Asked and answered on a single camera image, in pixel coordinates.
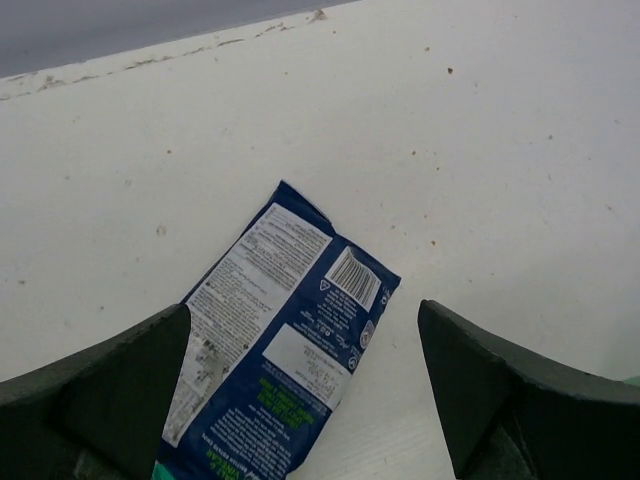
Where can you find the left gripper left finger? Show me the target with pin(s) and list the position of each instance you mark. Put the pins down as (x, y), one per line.
(100, 412)

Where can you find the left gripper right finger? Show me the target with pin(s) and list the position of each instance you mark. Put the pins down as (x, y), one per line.
(507, 412)

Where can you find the teal Fox's candy bag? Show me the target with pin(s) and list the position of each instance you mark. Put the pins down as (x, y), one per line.
(630, 380)

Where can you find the blue snack bag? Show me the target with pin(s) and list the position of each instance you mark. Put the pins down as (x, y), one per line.
(279, 325)

